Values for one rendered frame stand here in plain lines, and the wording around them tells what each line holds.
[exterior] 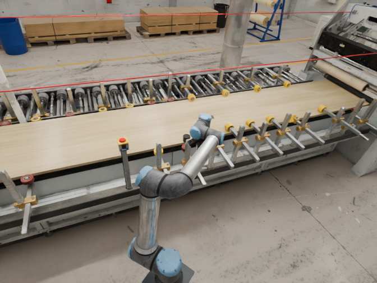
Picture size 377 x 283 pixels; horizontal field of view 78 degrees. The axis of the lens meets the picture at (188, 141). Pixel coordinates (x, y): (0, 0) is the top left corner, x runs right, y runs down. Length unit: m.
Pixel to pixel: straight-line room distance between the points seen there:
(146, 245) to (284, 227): 1.81
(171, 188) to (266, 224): 1.88
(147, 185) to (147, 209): 0.17
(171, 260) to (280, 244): 1.52
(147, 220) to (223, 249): 1.38
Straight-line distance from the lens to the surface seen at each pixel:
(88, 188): 2.23
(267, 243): 2.75
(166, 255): 1.56
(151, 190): 1.15
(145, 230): 1.40
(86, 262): 2.59
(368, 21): 4.11
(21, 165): 2.22
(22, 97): 3.22
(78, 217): 2.65
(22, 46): 7.05
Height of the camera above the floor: 2.30
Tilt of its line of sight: 41 degrees down
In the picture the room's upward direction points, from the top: 5 degrees clockwise
